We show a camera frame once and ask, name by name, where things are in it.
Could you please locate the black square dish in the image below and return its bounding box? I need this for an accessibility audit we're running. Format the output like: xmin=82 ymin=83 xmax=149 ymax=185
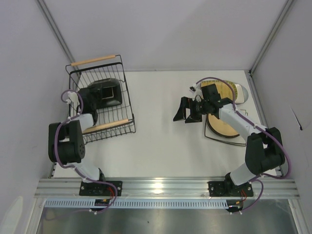
xmin=87 ymin=78 xmax=122 ymax=109

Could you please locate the woven fan-shaped plate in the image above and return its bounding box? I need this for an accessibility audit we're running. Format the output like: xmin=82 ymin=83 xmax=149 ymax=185
xmin=200 ymin=79 xmax=238 ymax=100

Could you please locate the dark blue round plate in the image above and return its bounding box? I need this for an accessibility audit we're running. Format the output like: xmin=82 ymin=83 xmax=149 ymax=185
xmin=206 ymin=114 xmax=241 ymax=139

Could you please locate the black wire dish rack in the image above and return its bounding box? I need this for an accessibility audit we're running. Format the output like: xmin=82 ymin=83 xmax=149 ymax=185
xmin=65 ymin=55 xmax=136 ymax=143

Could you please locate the white square plate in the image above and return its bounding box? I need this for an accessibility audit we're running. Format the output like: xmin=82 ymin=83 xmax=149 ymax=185
xmin=204 ymin=114 xmax=246 ymax=147

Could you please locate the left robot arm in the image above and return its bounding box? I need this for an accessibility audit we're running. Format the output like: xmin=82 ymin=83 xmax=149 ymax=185
xmin=48 ymin=89 xmax=106 ymax=183

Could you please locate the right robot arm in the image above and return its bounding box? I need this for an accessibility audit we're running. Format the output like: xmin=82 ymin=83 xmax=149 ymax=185
xmin=173 ymin=83 xmax=286 ymax=196

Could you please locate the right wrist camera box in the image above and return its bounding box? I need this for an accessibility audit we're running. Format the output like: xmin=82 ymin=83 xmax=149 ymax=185
xmin=190 ymin=82 xmax=202 ymax=101

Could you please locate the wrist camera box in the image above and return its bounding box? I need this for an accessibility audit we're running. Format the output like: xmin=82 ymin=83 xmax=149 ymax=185
xmin=65 ymin=91 xmax=79 ymax=104
xmin=190 ymin=82 xmax=202 ymax=101

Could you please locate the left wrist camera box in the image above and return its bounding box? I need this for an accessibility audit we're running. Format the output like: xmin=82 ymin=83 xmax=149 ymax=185
xmin=65 ymin=91 xmax=79 ymax=104

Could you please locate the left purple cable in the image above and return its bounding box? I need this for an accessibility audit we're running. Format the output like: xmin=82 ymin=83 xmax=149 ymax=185
xmin=53 ymin=89 xmax=117 ymax=216

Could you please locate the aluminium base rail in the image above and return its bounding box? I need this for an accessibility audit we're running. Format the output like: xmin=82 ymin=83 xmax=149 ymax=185
xmin=35 ymin=177 xmax=300 ymax=199

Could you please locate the white slotted cable duct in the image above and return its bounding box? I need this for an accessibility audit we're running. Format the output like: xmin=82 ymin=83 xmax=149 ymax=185
xmin=44 ymin=198 xmax=229 ymax=209

